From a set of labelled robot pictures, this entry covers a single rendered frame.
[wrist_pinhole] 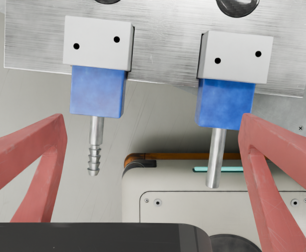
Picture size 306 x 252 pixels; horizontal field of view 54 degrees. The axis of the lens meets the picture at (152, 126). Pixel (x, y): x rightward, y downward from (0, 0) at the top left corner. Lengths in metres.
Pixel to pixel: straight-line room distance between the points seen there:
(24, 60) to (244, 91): 0.19
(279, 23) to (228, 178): 0.68
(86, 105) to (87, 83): 0.02
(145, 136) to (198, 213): 0.37
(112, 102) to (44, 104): 0.95
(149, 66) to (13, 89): 1.00
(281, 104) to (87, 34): 0.21
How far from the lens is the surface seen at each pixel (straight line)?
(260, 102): 0.34
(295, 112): 0.35
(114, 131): 1.14
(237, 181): 0.93
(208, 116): 0.26
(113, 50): 0.24
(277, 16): 0.29
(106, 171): 1.18
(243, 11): 0.28
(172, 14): 0.27
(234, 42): 0.25
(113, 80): 0.25
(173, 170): 0.91
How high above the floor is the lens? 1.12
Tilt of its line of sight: 81 degrees down
